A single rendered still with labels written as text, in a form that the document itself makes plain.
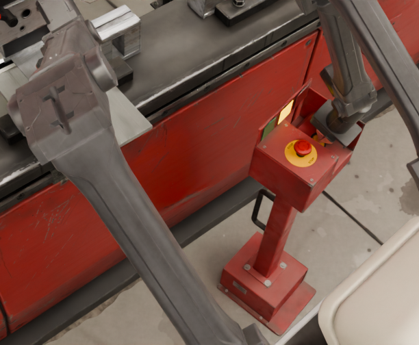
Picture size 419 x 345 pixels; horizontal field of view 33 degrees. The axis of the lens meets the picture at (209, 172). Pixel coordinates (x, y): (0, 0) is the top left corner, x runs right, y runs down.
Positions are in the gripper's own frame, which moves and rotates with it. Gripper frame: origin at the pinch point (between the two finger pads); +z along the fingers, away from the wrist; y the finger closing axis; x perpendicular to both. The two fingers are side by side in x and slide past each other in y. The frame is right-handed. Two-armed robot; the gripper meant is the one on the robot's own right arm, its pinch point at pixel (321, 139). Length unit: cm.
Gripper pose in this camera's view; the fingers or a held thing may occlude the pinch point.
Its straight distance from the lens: 167.7
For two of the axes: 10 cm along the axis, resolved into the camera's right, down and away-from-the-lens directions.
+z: -2.7, 3.7, 8.9
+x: -6.4, 6.2, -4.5
